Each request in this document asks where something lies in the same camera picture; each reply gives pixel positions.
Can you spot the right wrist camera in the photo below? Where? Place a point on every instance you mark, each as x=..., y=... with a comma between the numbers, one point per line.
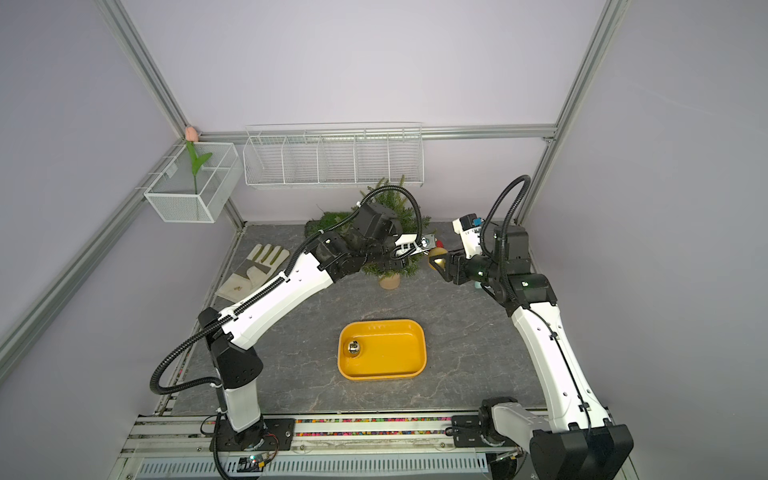
x=468, y=229

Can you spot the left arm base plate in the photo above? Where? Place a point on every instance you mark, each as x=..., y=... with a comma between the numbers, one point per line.
x=269, y=434

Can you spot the small green christmas tree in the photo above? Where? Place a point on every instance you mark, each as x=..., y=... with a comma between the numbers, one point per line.
x=386, y=211

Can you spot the small white mesh basket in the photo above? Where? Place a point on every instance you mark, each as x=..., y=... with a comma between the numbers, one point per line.
x=171, y=193

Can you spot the yellow plastic tray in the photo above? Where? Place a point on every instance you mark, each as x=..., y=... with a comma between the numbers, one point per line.
x=390, y=349

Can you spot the silver ornament ball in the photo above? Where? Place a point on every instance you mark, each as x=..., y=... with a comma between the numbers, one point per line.
x=352, y=348

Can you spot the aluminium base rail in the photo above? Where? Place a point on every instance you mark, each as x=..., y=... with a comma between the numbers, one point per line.
x=372, y=444

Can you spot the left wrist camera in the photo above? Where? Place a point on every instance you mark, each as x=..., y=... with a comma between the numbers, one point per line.
x=406, y=243

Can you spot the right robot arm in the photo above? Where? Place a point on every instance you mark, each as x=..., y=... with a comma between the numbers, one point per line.
x=578, y=439

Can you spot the green artificial grass mat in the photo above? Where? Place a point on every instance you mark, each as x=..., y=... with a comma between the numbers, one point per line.
x=330, y=221

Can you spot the long white wire basket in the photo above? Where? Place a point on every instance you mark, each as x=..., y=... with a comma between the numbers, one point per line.
x=333, y=154

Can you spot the pink artificial tulip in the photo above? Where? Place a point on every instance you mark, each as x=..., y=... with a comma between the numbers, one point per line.
x=197, y=161

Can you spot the white green gardening glove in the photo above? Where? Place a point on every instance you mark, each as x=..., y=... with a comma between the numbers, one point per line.
x=254, y=271

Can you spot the gold ornament ball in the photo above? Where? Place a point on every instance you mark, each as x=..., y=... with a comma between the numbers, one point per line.
x=437, y=258

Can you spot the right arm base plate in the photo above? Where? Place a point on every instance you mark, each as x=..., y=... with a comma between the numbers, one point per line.
x=504, y=428

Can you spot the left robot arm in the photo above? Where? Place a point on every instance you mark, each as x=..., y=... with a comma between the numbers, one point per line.
x=232, y=344

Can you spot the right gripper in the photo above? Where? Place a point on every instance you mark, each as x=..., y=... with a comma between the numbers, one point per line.
x=457, y=264

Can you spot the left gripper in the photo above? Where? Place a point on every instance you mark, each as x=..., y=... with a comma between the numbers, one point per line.
x=395, y=264

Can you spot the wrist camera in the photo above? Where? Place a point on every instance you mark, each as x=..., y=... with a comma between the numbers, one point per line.
x=406, y=243
x=468, y=229

